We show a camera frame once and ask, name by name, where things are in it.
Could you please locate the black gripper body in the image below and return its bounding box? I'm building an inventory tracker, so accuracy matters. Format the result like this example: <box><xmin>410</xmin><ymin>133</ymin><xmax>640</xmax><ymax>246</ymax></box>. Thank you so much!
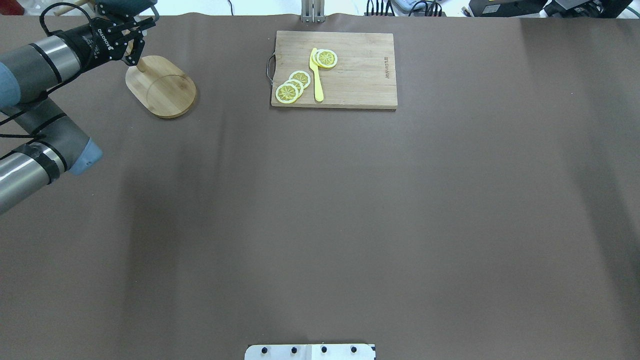
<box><xmin>62</xmin><ymin>19</ymin><xmax>131</xmax><ymax>66</ymax></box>

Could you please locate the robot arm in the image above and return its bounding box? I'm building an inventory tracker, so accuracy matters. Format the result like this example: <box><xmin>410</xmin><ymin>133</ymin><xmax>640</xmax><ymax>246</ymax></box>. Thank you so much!
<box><xmin>0</xmin><ymin>0</ymin><xmax>160</xmax><ymax>214</ymax></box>

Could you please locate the wooden cup rack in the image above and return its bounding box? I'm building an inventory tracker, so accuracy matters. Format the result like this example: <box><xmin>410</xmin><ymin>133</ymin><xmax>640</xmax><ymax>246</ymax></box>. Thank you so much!
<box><xmin>38</xmin><ymin>0</ymin><xmax>198</xmax><ymax>119</ymax></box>

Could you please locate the lemon slice middle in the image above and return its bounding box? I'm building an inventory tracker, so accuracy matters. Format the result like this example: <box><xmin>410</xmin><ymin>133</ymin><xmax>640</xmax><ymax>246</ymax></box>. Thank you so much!
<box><xmin>285</xmin><ymin>79</ymin><xmax>305</xmax><ymax>97</ymax></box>

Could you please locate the lemon slice under front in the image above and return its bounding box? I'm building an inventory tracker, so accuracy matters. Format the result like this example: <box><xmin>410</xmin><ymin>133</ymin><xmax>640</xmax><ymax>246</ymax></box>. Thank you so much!
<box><xmin>310</xmin><ymin>48</ymin><xmax>320</xmax><ymax>68</ymax></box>

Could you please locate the yellow plastic knife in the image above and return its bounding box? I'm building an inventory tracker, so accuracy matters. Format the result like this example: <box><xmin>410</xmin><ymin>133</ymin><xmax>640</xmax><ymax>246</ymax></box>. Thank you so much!
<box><xmin>308</xmin><ymin>47</ymin><xmax>325</xmax><ymax>103</ymax></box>

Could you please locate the lemon slice front left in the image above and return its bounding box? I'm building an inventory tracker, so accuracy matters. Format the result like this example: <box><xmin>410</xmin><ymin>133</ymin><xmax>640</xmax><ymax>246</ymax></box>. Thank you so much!
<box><xmin>315</xmin><ymin>48</ymin><xmax>338</xmax><ymax>69</ymax></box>

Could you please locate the bamboo cutting board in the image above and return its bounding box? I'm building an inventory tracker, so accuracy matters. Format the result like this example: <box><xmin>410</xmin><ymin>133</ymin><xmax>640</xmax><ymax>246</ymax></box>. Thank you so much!
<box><xmin>270</xmin><ymin>30</ymin><xmax>398</xmax><ymax>110</ymax></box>

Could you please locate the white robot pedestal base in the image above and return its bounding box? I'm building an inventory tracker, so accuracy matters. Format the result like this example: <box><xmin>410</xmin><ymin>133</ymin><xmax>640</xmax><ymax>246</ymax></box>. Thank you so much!
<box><xmin>244</xmin><ymin>342</ymin><xmax>377</xmax><ymax>360</ymax></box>

